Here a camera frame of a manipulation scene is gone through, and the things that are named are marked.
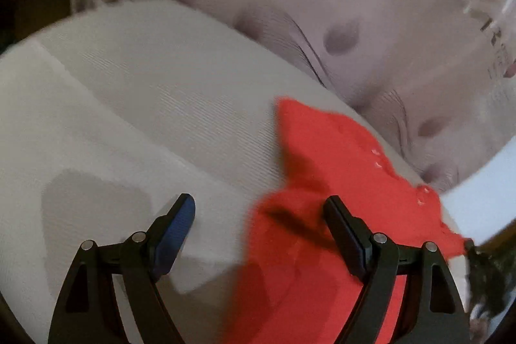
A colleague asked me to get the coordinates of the red small garment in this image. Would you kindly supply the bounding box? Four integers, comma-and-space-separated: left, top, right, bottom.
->
223, 96, 470, 344

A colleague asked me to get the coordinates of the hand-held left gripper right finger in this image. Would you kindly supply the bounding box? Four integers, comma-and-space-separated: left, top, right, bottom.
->
323, 195, 471, 344

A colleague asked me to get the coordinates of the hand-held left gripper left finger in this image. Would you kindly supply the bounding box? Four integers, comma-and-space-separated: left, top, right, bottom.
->
47, 193, 196, 344

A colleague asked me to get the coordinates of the dark mottled cloth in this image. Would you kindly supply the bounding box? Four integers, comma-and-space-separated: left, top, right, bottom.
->
463, 237, 516, 329

